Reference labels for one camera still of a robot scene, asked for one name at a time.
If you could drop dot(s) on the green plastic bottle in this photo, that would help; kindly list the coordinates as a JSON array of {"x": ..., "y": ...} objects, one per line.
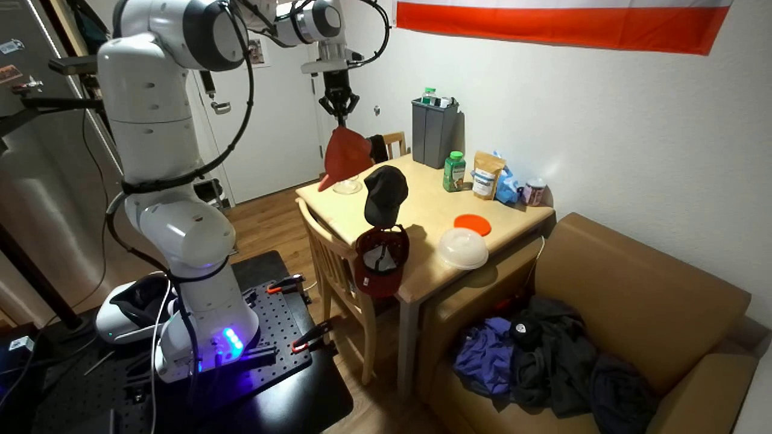
[{"x": 455, "y": 172}]

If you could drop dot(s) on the brown sofa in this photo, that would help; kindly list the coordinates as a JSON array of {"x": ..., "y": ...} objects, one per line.
[{"x": 643, "y": 304}]

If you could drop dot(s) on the clear glass bowl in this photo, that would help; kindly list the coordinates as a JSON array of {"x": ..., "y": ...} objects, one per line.
[{"x": 349, "y": 186}]

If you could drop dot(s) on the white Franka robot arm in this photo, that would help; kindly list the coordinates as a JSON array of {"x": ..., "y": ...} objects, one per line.
[{"x": 147, "y": 80}]

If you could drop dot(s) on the black baseball cap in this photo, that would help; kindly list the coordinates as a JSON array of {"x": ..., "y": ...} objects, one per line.
[{"x": 386, "y": 193}]

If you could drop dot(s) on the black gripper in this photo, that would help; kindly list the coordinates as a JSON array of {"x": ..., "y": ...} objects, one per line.
[{"x": 339, "y": 87}]

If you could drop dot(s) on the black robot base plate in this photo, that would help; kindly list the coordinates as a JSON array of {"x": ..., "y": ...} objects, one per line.
[{"x": 273, "y": 377}]

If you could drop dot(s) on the blue plastic bag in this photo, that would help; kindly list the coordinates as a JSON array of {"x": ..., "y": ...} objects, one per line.
[{"x": 507, "y": 189}]

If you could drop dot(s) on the white plastic bowl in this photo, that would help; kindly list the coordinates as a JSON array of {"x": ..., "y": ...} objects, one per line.
[{"x": 465, "y": 250}]

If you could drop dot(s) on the light wooden chair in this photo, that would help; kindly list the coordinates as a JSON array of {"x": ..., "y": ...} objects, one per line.
[
  {"x": 339, "y": 280},
  {"x": 396, "y": 145}
]

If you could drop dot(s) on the red and white banner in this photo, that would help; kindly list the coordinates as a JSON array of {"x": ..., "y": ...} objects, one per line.
[{"x": 563, "y": 25}]

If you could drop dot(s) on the brown paper pouch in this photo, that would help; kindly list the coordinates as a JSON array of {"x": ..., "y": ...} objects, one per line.
[{"x": 486, "y": 178}]

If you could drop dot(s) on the black clothes pile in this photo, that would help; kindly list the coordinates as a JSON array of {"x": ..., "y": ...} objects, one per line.
[{"x": 563, "y": 362}]

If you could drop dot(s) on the black camera on stand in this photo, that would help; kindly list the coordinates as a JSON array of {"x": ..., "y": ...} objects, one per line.
[{"x": 80, "y": 65}]

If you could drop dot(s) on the green capped bottle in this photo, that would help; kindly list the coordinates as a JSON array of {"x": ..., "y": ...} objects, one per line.
[{"x": 431, "y": 95}]

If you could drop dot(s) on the grey plastic bin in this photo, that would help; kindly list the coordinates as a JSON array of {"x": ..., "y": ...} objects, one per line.
[{"x": 436, "y": 134}]

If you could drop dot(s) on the purple cloth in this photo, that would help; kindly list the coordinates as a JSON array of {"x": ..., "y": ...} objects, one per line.
[{"x": 486, "y": 357}]

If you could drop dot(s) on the orange plate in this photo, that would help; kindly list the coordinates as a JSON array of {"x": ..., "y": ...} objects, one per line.
[{"x": 474, "y": 225}]

